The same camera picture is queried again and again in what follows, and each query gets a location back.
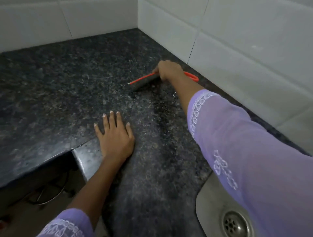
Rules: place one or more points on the person's right hand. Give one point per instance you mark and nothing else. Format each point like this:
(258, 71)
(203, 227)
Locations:
(170, 69)

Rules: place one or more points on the person's left hand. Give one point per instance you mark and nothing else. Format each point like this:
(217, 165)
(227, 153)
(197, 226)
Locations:
(117, 142)

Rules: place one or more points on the person's left middle finger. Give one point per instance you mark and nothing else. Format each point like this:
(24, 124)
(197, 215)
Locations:
(112, 121)

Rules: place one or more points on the person's left little finger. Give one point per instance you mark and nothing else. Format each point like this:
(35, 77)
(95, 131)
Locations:
(99, 133)

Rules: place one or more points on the person's left thumb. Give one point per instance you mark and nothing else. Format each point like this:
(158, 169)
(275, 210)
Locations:
(130, 133)

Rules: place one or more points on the person's right fingers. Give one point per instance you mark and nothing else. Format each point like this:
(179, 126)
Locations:
(161, 73)

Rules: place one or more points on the person's left forearm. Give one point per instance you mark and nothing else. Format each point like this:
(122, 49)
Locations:
(102, 180)

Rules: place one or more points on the person's right forearm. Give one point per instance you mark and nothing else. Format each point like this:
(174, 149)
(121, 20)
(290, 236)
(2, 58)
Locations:
(187, 90)

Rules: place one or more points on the purple embroidered sleeve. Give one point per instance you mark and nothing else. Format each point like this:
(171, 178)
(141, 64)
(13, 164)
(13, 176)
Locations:
(66, 224)
(256, 166)

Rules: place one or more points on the steel sink basin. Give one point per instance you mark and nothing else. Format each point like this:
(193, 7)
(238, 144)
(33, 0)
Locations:
(207, 202)

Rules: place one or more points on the round steel sink drain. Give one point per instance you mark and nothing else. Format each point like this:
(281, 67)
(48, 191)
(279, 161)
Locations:
(236, 224)

